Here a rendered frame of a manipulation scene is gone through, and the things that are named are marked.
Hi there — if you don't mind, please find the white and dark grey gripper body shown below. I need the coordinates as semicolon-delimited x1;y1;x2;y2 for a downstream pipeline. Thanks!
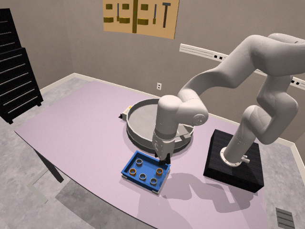
152;130;175;160

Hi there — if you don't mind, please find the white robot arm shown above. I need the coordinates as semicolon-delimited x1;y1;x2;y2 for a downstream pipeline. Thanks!
155;33;305;167

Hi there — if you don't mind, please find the blue shallow tray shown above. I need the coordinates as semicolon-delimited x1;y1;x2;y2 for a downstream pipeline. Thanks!
121;150;171;192

